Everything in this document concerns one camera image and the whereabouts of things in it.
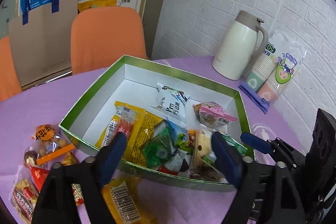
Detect clear green candy packet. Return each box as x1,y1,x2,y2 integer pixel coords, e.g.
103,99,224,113
141,126,175,167

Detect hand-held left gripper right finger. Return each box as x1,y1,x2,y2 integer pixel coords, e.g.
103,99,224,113
211,132,307,224

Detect clear orange label snack packet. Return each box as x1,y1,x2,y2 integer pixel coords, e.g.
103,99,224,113
31,124,76,165

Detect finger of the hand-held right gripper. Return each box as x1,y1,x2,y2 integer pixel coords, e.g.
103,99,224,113
240,133,306,169

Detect clear brown cookie packet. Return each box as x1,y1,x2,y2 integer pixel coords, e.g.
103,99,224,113
10,179,40,223

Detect pink snack packet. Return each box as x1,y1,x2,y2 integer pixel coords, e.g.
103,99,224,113
192,101,238,132

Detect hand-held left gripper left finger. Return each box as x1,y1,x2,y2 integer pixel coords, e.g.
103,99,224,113
31,132,129,224

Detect orange chair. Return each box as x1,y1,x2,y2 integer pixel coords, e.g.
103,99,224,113
71,7,149,75
0,35,23,102

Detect yellow plastic bag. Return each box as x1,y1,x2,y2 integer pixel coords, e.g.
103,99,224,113
79,0,118,13

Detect purple tablecloth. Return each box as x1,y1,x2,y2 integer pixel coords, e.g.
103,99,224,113
0,56,336,224

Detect green cardboard box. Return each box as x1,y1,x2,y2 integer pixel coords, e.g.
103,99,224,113
58,55,256,192

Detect large yellow snack packet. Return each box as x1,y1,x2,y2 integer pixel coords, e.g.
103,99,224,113
95,101,164,167

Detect translucent yellow snack packet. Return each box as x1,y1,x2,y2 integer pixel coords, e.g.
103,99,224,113
101,178,158,224

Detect brown bag, blue handles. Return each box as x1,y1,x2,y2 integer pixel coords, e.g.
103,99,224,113
9,0,79,86

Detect white thermos jug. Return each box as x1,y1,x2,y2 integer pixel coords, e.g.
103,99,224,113
211,10,269,80

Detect red white blue snack packet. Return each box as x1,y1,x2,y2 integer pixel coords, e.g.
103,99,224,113
157,154,190,178

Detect small brown figure packet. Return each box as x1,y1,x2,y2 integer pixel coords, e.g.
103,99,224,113
24,150,38,168

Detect green white snack packet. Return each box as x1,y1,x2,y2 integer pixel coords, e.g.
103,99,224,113
219,135,248,157

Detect pack of paper cups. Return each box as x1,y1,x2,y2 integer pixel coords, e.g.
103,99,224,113
238,35,307,114

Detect white grey snack packet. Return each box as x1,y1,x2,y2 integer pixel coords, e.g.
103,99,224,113
146,82,191,123

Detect cartoon face snack packet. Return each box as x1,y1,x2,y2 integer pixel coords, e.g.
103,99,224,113
188,132,219,180

